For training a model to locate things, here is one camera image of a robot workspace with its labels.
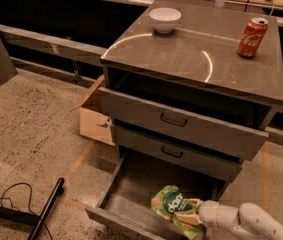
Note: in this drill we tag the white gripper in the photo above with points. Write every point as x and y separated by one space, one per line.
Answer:
208 212

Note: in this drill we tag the green rice chip bag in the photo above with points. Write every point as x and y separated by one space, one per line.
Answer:
170 200

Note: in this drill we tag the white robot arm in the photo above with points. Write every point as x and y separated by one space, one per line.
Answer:
248 222

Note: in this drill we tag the grey middle drawer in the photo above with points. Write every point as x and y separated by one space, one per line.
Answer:
183 156

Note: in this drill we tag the grey drawer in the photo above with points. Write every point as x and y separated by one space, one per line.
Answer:
183 156
231 139
125 206

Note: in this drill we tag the grey bottom drawer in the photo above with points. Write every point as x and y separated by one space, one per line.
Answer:
125 206

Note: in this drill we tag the grey top drawer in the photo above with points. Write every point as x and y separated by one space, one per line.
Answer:
231 139

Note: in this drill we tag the grey drawer cabinet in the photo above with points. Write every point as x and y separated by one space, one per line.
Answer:
196 68

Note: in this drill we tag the cardboard box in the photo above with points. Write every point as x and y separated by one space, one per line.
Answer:
92 122

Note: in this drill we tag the black metal pole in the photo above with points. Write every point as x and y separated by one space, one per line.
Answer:
57 190

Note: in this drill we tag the red coca-cola can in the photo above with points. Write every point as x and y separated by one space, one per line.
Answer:
252 37

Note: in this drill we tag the white ceramic bowl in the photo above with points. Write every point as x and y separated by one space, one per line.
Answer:
164 20

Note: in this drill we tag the grey metal rail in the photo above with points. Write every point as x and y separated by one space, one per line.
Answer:
61 47

